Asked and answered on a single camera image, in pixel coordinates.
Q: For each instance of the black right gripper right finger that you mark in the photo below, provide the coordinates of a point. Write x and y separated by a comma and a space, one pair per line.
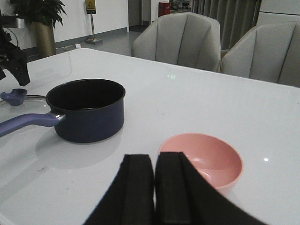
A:
184, 197

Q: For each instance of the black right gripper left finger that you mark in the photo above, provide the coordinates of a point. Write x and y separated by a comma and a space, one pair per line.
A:
129, 198

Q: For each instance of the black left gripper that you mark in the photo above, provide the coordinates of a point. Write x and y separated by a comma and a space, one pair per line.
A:
13, 59

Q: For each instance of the glass lid purple knob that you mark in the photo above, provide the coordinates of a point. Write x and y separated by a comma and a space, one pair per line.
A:
18, 102

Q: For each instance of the pink bowl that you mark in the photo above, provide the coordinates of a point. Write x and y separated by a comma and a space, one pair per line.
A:
217, 161

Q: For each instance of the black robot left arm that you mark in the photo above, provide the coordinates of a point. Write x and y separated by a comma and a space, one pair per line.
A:
11, 21

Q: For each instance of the potted green plant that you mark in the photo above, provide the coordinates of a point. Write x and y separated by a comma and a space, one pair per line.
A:
42, 15

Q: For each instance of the yellow warning sign stand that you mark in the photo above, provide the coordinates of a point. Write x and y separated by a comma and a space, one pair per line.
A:
91, 10

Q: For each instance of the grey armchair left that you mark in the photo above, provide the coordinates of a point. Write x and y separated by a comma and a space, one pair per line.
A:
184, 39

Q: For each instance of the grey armchair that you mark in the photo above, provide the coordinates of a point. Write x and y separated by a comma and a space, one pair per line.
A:
268, 53
184, 39

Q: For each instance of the red bin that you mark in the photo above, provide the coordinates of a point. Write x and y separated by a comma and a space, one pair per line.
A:
164, 8

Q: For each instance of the grey armchair right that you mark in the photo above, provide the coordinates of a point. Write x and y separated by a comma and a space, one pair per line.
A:
268, 53

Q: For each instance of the dark blue saucepan purple handle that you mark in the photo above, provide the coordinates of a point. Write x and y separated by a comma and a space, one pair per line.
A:
82, 111

